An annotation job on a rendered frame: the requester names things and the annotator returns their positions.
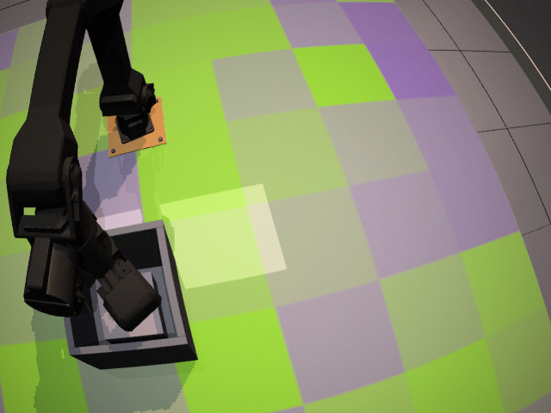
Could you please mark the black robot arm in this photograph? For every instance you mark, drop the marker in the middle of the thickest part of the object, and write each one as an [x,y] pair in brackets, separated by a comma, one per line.
[44,172]

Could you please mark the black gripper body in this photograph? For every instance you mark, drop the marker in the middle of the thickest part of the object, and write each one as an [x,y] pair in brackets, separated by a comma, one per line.
[130,297]

